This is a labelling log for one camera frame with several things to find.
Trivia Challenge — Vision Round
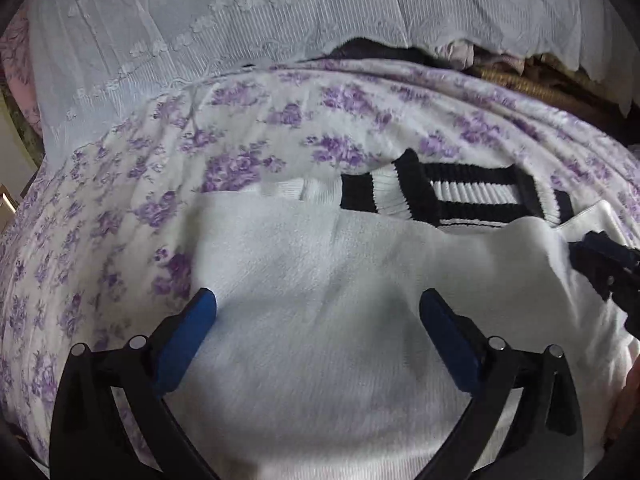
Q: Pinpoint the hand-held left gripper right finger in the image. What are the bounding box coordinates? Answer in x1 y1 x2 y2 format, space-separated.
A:
419 288 585 480

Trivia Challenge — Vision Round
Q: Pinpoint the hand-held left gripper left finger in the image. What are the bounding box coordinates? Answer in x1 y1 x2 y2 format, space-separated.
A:
49 287 221 480

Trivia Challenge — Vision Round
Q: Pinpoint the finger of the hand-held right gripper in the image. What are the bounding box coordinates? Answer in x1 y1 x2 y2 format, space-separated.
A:
582 230 640 268
569 241 640 303

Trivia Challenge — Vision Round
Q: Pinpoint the white sweater with black trim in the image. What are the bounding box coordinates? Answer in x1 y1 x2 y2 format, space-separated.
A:
192 149 640 480

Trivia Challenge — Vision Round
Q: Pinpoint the person's right forearm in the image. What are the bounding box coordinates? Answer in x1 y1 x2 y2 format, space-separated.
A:
602 345 640 456

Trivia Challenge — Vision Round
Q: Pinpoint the pile of folded clothes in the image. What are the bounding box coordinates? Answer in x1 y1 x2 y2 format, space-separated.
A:
432 37 531 72

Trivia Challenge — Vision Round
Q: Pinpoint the purple floral bedsheet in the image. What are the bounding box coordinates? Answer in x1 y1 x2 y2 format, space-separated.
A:
0 57 640 480

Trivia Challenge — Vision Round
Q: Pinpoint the wicker basket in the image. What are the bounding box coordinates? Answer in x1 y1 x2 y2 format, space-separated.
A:
470 55 631 126

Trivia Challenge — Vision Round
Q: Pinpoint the dark cloth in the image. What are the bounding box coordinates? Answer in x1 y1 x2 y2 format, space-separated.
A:
330 36 441 66

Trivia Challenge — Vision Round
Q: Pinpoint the pink patterned cloth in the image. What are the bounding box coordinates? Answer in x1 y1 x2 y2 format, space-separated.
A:
0 10 43 131

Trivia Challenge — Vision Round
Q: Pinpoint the white lace cover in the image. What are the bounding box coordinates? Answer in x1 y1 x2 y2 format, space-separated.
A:
25 0 633 161

